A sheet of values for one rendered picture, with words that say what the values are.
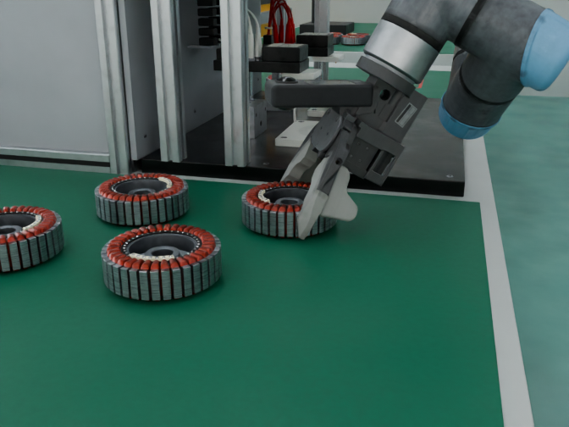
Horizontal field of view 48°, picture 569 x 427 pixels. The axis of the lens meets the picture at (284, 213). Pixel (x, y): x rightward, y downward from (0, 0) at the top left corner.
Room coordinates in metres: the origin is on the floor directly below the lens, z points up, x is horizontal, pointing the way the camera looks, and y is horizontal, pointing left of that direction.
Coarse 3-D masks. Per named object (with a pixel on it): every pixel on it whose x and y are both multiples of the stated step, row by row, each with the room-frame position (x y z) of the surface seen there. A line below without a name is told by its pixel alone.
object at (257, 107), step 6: (252, 102) 1.09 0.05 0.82; (258, 102) 1.09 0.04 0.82; (264, 102) 1.10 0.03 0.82; (252, 108) 1.04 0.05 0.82; (258, 108) 1.06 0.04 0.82; (264, 108) 1.10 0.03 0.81; (252, 114) 1.04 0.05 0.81; (258, 114) 1.06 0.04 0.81; (264, 114) 1.10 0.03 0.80; (252, 120) 1.04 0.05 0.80; (258, 120) 1.06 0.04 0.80; (264, 120) 1.10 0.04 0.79; (252, 126) 1.04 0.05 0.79; (258, 126) 1.06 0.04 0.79; (264, 126) 1.10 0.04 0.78; (252, 132) 1.04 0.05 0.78; (258, 132) 1.06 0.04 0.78; (252, 138) 1.04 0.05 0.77
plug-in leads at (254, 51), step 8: (248, 16) 1.05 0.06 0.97; (256, 24) 1.09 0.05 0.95; (248, 32) 1.05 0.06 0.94; (256, 32) 1.09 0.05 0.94; (248, 40) 1.05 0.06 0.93; (256, 40) 1.07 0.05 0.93; (248, 48) 1.05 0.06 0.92; (256, 48) 1.07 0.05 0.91; (248, 56) 1.05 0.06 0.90; (256, 56) 1.07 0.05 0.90
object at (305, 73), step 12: (264, 48) 1.04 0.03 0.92; (276, 48) 1.04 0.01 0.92; (288, 48) 1.03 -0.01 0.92; (300, 48) 1.03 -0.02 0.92; (216, 60) 1.06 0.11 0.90; (264, 60) 1.04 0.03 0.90; (276, 60) 1.04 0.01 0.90; (288, 60) 1.03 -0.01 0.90; (300, 60) 1.03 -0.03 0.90; (252, 72) 1.10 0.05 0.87; (276, 72) 1.03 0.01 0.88; (288, 72) 1.03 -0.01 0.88; (300, 72) 1.03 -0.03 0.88; (312, 72) 1.04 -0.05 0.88; (252, 84) 1.10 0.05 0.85; (252, 96) 1.10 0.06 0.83
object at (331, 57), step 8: (304, 32) 1.33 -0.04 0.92; (296, 40) 1.28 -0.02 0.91; (304, 40) 1.27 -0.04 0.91; (312, 40) 1.27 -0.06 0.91; (320, 40) 1.27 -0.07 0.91; (328, 40) 1.26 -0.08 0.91; (312, 48) 1.27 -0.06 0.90; (320, 48) 1.26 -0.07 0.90; (328, 48) 1.26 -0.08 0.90; (312, 56) 1.27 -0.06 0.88; (320, 56) 1.26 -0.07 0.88; (328, 56) 1.26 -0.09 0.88; (336, 56) 1.27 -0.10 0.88
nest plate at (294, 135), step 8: (296, 120) 1.13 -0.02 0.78; (304, 120) 1.13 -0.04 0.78; (288, 128) 1.07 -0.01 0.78; (296, 128) 1.07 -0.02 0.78; (304, 128) 1.07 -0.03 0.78; (280, 136) 1.01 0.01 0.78; (288, 136) 1.01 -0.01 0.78; (296, 136) 1.01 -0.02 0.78; (304, 136) 1.01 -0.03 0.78; (280, 144) 0.99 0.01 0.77; (288, 144) 0.99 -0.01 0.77; (296, 144) 0.98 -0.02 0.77
